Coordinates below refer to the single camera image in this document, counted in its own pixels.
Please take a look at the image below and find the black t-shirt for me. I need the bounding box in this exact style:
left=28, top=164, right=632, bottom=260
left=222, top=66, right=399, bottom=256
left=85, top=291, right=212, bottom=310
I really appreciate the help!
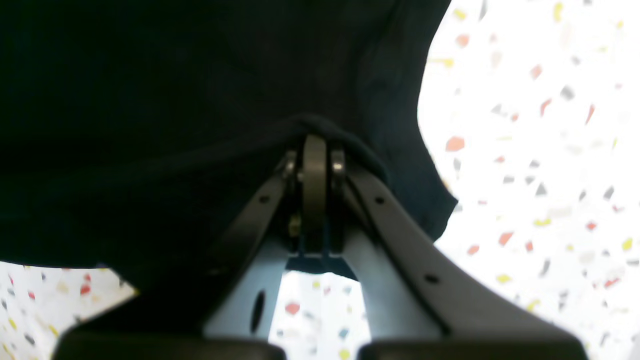
left=0, top=0, right=458, bottom=331

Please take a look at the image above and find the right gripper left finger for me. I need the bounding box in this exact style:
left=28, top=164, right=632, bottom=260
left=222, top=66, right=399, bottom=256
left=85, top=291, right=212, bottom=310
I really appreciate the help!
left=53, top=135, right=317, bottom=360

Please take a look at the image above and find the terrazzo pattern tablecloth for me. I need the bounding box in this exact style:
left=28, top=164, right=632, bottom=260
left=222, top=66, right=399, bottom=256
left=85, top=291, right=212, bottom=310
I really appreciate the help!
left=0, top=0, right=640, bottom=360

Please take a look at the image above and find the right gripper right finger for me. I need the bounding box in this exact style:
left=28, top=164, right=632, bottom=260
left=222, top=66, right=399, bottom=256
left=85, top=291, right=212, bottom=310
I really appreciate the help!
left=316, top=137, right=586, bottom=360

